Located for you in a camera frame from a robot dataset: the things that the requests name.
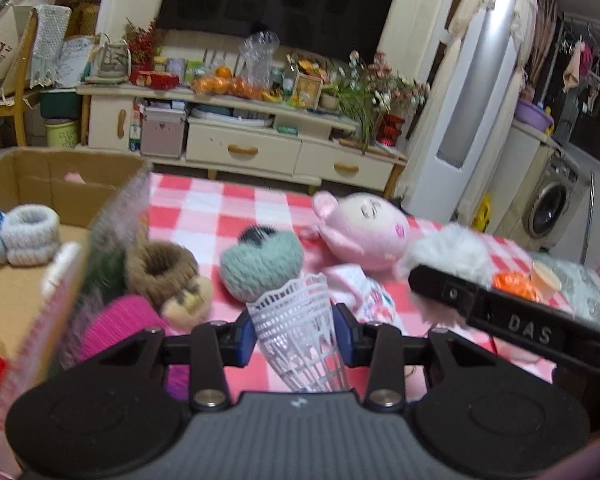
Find red gift box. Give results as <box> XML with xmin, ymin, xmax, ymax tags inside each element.
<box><xmin>130</xmin><ymin>71</ymin><xmax>180</xmax><ymax>88</ymax></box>

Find red checked tablecloth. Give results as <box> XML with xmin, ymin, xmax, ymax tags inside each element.
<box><xmin>147</xmin><ymin>172</ymin><xmax>576</xmax><ymax>401</ymax></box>

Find grey white knitted bootie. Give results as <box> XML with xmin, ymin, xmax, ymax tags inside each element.
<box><xmin>0</xmin><ymin>204</ymin><xmax>62</xmax><ymax>264</ymax></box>

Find white fluffy plush toy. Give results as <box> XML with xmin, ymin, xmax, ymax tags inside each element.
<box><xmin>400</xmin><ymin>225</ymin><xmax>497</xmax><ymax>321</ymax></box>

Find clear water bottle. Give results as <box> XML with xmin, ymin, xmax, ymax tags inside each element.
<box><xmin>282</xmin><ymin>55</ymin><xmax>298</xmax><ymax>103</ymax></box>

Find cartoon bouquet wrapping paper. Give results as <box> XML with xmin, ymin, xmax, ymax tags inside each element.
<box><xmin>0</xmin><ymin>5</ymin><xmax>33</xmax><ymax>126</ymax></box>

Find glass kettle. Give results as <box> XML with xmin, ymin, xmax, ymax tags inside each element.
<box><xmin>85</xmin><ymin>34</ymin><xmax>131</xmax><ymax>85</ymax></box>

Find grey washing machine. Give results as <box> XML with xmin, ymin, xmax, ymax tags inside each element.
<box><xmin>500</xmin><ymin>120</ymin><xmax>588</xmax><ymax>253</ymax></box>

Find white pink baby sock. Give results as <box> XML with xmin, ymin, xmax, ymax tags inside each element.
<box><xmin>324</xmin><ymin>264</ymin><xmax>407</xmax><ymax>333</ymax></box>

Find grey quilted blanket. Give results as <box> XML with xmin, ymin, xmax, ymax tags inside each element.
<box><xmin>530</xmin><ymin>252</ymin><xmax>600</xmax><ymax>331</ymax></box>

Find cream paper cup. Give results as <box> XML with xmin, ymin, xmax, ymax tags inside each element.
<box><xmin>530</xmin><ymin>261</ymin><xmax>563</xmax><ymax>300</ymax></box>

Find pink artificial flowers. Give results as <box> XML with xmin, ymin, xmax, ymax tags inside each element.
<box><xmin>347</xmin><ymin>50</ymin><xmax>431</xmax><ymax>106</ymax></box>

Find white lace chair cover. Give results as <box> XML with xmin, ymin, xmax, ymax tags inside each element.
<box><xmin>29</xmin><ymin>4</ymin><xmax>72</xmax><ymax>88</ymax></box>

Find orange flower arrangement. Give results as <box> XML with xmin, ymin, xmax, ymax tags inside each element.
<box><xmin>297</xmin><ymin>59</ymin><xmax>331</xmax><ymax>78</ymax></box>

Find hanging pink garment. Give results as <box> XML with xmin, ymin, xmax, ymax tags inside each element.
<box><xmin>562</xmin><ymin>42</ymin><xmax>593</xmax><ymax>93</ymax></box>

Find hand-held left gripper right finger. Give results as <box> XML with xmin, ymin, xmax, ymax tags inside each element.
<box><xmin>334</xmin><ymin>302</ymin><xmax>503</xmax><ymax>413</ymax></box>

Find purple basin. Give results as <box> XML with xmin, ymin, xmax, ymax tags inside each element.
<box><xmin>515</xmin><ymin>99</ymin><xmax>555</xmax><ymax>132</ymax></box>

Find white foam fruit net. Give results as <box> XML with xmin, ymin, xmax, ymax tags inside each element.
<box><xmin>246</xmin><ymin>272</ymin><xmax>352</xmax><ymax>394</ymax></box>

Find wooden picture frame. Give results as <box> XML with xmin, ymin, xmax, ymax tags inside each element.
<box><xmin>294</xmin><ymin>72</ymin><xmax>323</xmax><ymax>108</ymax></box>

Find orange knitted sock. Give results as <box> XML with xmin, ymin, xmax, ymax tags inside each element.
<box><xmin>492</xmin><ymin>271</ymin><xmax>537</xmax><ymax>302</ymax></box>

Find printed cardboard box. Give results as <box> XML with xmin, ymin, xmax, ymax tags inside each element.
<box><xmin>0</xmin><ymin>147</ymin><xmax>153</xmax><ymax>461</ymax></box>

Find white standing air conditioner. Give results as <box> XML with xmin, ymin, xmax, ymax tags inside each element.
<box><xmin>405</xmin><ymin>0</ymin><xmax>523</xmax><ymax>221</ymax></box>

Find wooden chair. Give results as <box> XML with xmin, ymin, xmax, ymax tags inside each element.
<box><xmin>0</xmin><ymin>4</ymin><xmax>73</xmax><ymax>148</ymax></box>

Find teal fuzzy slipper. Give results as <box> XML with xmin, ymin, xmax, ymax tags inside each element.
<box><xmin>219</xmin><ymin>225</ymin><xmax>304</xmax><ymax>303</ymax></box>

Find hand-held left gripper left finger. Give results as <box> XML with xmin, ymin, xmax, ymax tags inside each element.
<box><xmin>97</xmin><ymin>310</ymin><xmax>257</xmax><ymax>413</ymax></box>

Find grey metal case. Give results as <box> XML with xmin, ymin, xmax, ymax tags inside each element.
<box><xmin>140</xmin><ymin>107</ymin><xmax>188</xmax><ymax>158</ymax></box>

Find magenta knitted sock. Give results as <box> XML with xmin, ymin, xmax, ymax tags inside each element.
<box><xmin>77</xmin><ymin>295</ymin><xmax>193</xmax><ymax>403</ymax></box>

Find dried reed bunch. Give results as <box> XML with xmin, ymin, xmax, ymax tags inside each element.
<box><xmin>527</xmin><ymin>0</ymin><xmax>558</xmax><ymax>101</ymax></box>

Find cream television cabinet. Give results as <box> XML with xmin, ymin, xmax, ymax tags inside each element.
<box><xmin>76</xmin><ymin>82</ymin><xmax>408</xmax><ymax>196</ymax></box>

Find pink plush doll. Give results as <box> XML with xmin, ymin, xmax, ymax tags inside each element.
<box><xmin>300</xmin><ymin>191</ymin><xmax>411</xmax><ymax>273</ymax></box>

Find cream bucket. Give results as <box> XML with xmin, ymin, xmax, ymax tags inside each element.
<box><xmin>45</xmin><ymin>119</ymin><xmax>80</xmax><ymax>148</ymax></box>

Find black television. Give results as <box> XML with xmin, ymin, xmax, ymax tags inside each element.
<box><xmin>157</xmin><ymin>0</ymin><xmax>402</xmax><ymax>63</ymax></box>

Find pile of oranges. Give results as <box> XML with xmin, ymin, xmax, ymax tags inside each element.
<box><xmin>191</xmin><ymin>66</ymin><xmax>266</xmax><ymax>100</ymax></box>

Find green carton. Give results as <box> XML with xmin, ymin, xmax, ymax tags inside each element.
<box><xmin>184</xmin><ymin>59</ymin><xmax>206</xmax><ymax>86</ymax></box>

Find red vase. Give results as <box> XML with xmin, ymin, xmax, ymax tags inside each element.
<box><xmin>377</xmin><ymin>114</ymin><xmax>405</xmax><ymax>147</ymax></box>

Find red berry bouquet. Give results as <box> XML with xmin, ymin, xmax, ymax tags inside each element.
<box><xmin>125</xmin><ymin>19</ymin><xmax>161</xmax><ymax>65</ymax></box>

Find white flat tray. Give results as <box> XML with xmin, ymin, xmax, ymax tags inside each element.
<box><xmin>187</xmin><ymin>105</ymin><xmax>276</xmax><ymax>128</ymax></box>

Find dark green pot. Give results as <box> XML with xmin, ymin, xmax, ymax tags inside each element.
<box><xmin>40</xmin><ymin>87</ymin><xmax>83</xmax><ymax>121</ymax></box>

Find white printed paper bag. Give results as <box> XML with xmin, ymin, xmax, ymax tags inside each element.
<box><xmin>57</xmin><ymin>37</ymin><xmax>98</xmax><ymax>88</ymax></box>

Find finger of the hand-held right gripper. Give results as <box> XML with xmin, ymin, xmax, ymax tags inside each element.
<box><xmin>408</xmin><ymin>263</ymin><xmax>491</xmax><ymax>328</ymax></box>

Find green potted plant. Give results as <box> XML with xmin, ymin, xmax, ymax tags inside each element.
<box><xmin>322</xmin><ymin>77</ymin><xmax>381</xmax><ymax>153</ymax></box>

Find brown knitted slipper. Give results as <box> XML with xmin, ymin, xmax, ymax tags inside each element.
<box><xmin>125</xmin><ymin>242</ymin><xmax>214</xmax><ymax>332</ymax></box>

